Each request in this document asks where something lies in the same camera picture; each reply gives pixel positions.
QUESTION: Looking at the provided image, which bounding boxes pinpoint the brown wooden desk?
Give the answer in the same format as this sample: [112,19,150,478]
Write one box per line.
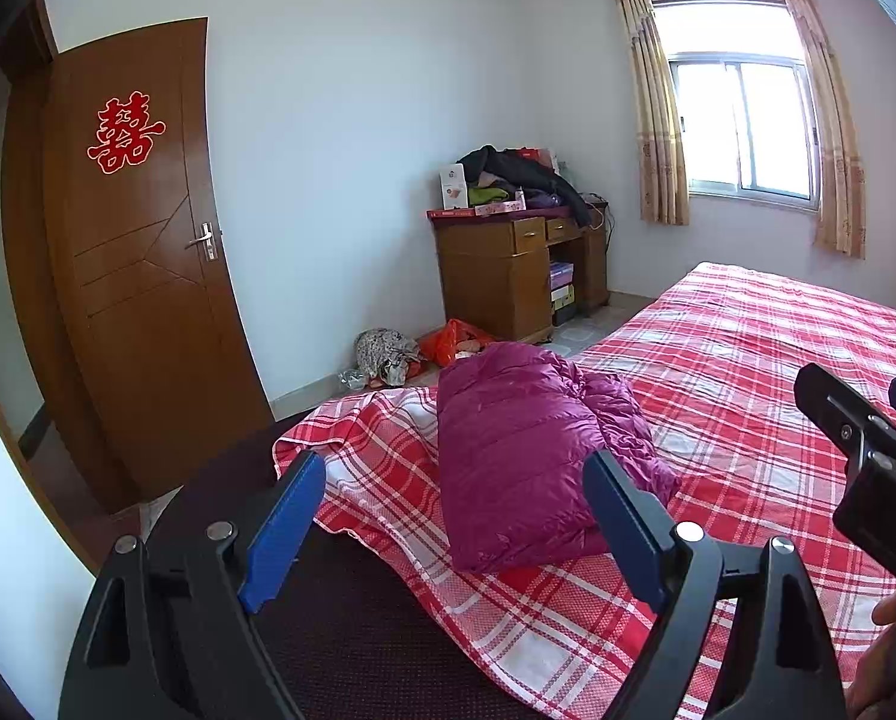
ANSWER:
[427,199,612,346]

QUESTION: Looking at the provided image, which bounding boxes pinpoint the red plastic bag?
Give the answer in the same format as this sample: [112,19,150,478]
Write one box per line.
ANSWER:
[418,319,498,365]

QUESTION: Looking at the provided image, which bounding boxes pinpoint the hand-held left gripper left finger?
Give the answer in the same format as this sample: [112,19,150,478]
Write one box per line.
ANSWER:
[58,450,327,720]

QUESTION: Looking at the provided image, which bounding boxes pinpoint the bed with red plaid sheet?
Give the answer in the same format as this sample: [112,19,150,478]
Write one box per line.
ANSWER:
[272,262,896,720]

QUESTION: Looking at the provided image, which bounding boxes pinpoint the red paper door decoration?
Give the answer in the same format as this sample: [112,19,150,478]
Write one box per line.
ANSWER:
[84,94,168,173]

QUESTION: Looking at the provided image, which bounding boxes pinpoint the metal door handle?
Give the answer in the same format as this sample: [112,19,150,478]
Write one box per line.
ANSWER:
[185,221,217,262]

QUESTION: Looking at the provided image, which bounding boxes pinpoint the grey patterned cloth bundle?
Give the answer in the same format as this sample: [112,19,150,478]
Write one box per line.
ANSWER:
[354,328,423,389]

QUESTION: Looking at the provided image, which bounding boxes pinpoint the beige patterned curtain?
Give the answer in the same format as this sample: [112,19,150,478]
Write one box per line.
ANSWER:
[774,0,867,260]
[611,0,693,226]

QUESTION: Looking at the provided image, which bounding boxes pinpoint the stacked shoe boxes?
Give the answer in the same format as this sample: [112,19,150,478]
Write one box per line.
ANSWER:
[549,261,576,327]

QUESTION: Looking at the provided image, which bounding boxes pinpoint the small sliding window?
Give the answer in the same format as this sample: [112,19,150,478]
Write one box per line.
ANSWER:
[650,0,824,211]

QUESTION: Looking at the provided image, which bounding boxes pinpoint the brown wooden door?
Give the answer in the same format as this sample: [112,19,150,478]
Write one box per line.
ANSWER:
[43,17,276,503]

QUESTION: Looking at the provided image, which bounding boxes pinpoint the wooden door frame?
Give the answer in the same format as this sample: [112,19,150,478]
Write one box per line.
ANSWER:
[0,0,142,533]

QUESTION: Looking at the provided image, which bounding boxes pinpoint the pile of dark clothes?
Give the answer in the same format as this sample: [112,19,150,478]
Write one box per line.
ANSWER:
[457,145,595,230]

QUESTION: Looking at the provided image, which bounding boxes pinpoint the dark maroon cloth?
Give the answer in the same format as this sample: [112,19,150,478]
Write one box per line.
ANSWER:
[140,420,539,720]

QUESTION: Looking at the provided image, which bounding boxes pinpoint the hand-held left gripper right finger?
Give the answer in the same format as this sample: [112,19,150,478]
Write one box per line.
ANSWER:
[583,450,846,720]

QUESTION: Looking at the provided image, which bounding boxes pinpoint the magenta down jacket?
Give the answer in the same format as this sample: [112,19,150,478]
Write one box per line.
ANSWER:
[437,341,681,573]

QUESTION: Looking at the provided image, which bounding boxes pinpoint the white printed box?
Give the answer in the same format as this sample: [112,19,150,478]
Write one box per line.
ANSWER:
[439,167,470,211]

